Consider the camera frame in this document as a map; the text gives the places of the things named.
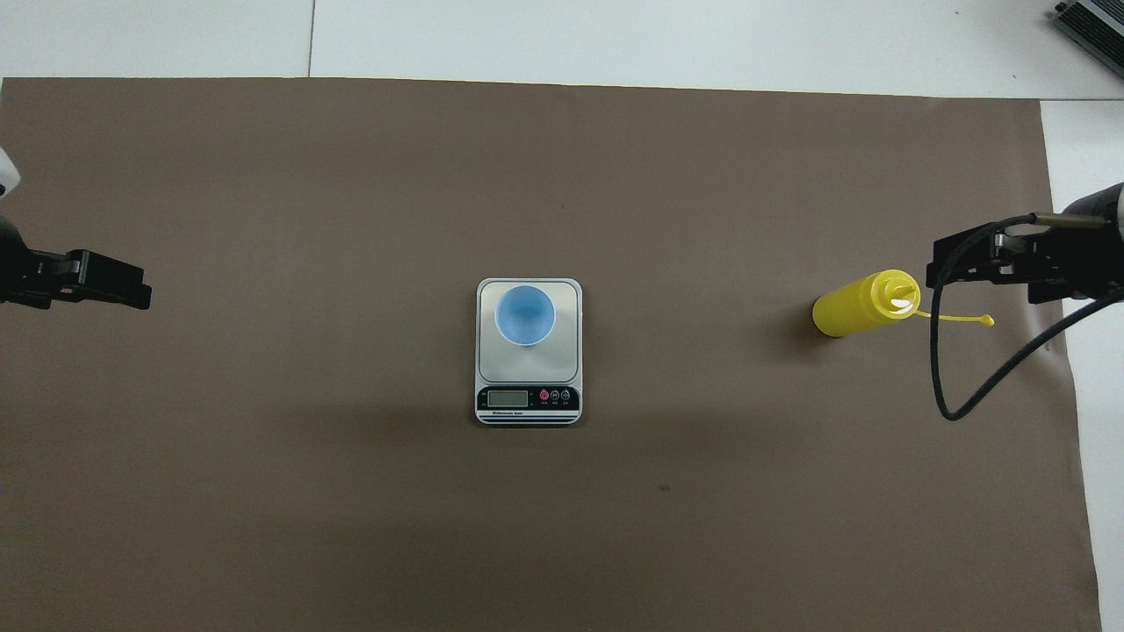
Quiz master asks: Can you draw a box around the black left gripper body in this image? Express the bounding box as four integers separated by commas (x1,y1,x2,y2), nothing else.
0,218,76,308

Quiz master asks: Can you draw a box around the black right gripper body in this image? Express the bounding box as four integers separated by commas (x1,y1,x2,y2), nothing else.
1023,221,1124,305

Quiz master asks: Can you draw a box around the yellow squeeze bottle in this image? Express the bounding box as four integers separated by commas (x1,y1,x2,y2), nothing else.
812,269,996,339

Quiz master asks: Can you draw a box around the light blue paper cup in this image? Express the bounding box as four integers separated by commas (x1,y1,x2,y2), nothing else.
494,284,557,348

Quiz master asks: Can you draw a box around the silver digital kitchen scale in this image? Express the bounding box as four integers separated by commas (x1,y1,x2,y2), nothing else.
475,277,583,427

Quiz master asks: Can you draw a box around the grey finned metal device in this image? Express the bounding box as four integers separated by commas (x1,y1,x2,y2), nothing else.
1052,0,1124,82

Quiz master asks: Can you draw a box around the brown table mat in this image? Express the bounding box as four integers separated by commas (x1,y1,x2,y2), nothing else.
0,77,1103,632

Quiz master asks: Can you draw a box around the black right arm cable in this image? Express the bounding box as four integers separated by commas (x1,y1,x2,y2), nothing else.
928,212,1124,422

